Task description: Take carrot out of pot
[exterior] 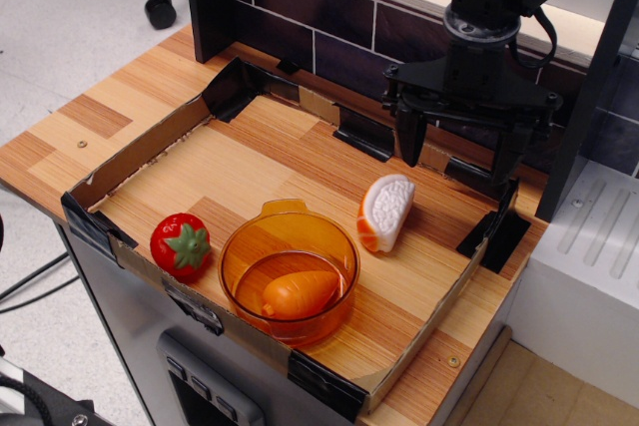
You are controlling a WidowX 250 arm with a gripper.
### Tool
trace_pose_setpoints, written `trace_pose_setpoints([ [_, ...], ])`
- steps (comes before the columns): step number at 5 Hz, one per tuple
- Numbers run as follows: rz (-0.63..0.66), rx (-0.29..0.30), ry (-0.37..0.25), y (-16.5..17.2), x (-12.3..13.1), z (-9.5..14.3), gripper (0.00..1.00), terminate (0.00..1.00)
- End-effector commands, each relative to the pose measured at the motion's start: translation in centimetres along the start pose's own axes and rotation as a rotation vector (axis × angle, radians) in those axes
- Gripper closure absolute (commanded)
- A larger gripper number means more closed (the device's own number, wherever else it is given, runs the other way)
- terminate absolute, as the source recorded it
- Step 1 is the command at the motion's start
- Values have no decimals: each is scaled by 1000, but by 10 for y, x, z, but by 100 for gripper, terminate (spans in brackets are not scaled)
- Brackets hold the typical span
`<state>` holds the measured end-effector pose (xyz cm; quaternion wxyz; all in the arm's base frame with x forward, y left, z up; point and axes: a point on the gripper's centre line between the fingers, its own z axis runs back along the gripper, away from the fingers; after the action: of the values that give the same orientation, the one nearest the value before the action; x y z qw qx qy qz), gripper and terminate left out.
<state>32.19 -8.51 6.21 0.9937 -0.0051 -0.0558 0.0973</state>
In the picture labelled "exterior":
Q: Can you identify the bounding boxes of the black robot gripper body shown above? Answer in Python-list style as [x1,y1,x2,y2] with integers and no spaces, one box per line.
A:
[382,7,563,137]

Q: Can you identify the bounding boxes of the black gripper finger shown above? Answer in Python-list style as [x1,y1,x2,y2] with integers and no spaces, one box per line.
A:
[490,129,533,191]
[395,105,427,167]

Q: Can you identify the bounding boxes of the orange toy carrot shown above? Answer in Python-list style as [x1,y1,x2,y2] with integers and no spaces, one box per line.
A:
[262,270,340,320]

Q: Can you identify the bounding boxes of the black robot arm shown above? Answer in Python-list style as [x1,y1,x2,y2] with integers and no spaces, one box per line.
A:
[383,0,563,199]

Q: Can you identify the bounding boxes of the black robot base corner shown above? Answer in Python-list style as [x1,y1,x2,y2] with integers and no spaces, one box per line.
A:
[1,349,110,426]

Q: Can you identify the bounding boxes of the transparent orange plastic pot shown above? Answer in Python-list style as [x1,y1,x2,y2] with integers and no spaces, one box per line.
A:
[218,200,360,346]

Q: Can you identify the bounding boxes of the cardboard fence with black tape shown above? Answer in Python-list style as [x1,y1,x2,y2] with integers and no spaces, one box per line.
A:
[61,56,540,425]

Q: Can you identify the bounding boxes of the white orange toy sushi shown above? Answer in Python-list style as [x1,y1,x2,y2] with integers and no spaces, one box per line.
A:
[356,174,415,252]

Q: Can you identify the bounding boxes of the white toy sink drainboard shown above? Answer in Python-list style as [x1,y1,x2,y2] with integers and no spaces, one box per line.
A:
[528,154,639,317]

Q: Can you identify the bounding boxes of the red toy strawberry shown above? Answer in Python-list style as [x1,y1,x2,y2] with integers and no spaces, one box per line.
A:
[150,213,213,280]

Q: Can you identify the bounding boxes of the grey toy oven front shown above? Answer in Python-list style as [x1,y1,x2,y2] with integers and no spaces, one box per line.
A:
[157,331,266,426]

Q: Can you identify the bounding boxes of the dark grey vertical post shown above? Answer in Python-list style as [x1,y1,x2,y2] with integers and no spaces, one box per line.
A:
[536,0,638,220]

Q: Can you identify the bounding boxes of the black floor cables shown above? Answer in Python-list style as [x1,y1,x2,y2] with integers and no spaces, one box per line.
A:
[0,250,81,316]

